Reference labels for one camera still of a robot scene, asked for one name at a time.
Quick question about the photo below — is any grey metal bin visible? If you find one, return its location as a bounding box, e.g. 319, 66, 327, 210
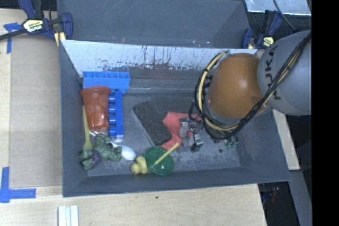
55, 0, 292, 198

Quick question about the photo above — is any yellow rubber duck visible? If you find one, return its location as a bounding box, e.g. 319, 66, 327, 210
130, 155, 149, 175

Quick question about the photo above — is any yellow-green plastic fork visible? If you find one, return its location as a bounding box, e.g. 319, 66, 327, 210
82, 105, 94, 152

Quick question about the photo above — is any white plastic spoon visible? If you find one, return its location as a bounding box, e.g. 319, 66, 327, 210
108, 140, 137, 161

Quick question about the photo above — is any grey toy animal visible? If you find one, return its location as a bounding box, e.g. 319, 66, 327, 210
178, 117, 195, 148

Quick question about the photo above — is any green toy figure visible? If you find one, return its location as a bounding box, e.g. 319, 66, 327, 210
78, 133, 123, 170

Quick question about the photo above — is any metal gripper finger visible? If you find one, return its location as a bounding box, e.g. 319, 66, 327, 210
190, 133, 205, 153

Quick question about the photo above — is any dark green flat block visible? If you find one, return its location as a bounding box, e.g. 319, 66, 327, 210
132, 101, 173, 147

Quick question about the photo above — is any orange plastic cup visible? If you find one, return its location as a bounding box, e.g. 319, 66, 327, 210
80, 86, 112, 131

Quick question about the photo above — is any pale brown flat board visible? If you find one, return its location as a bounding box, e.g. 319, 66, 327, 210
9, 35, 64, 189

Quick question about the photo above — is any blue toy building block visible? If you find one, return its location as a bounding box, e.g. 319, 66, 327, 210
82, 70, 131, 140

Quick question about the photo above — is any red cloth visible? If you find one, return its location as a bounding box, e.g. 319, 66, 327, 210
160, 111, 202, 151

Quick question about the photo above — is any yellow straw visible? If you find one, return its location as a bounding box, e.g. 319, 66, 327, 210
153, 142, 180, 166

